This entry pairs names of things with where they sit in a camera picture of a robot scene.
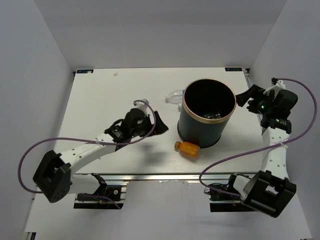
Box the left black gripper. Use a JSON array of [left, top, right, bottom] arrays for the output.
[[130, 111, 169, 138]]

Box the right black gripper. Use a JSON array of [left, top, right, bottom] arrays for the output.
[[233, 84, 277, 116]]

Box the orange plastic bottle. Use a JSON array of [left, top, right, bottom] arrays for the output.
[[174, 141, 200, 158]]

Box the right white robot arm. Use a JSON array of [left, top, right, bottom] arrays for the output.
[[225, 81, 298, 218]]

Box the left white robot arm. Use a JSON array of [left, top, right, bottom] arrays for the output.
[[33, 108, 169, 203]]

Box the dark round bin gold rim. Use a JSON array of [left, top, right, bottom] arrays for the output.
[[177, 78, 237, 149]]

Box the clear bottle white cap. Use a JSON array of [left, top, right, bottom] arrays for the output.
[[165, 89, 185, 105]]

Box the right blue table sticker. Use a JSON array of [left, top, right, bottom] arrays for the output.
[[224, 67, 243, 72]]

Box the blue table sticker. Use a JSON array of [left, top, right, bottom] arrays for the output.
[[76, 69, 94, 74], [224, 67, 243, 72]]

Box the left blue table sticker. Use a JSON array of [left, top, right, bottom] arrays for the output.
[[76, 69, 94, 74]]

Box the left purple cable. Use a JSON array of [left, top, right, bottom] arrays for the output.
[[18, 99, 158, 210]]

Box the purple cable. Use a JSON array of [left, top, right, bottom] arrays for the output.
[[199, 77, 318, 198], [18, 99, 158, 210]]

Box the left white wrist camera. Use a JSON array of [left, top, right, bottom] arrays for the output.
[[133, 98, 149, 116]]

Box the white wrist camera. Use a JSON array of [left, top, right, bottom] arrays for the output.
[[263, 77, 286, 98], [133, 98, 149, 116]]

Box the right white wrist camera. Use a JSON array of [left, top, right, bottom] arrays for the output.
[[263, 77, 286, 98]]

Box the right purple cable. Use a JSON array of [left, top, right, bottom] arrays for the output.
[[199, 77, 318, 198]]

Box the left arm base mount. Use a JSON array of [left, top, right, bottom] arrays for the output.
[[68, 173, 127, 210]]

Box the aluminium front rail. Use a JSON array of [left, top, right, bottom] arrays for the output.
[[74, 171, 258, 182]]

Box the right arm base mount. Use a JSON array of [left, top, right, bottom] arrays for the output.
[[203, 173, 256, 213]]

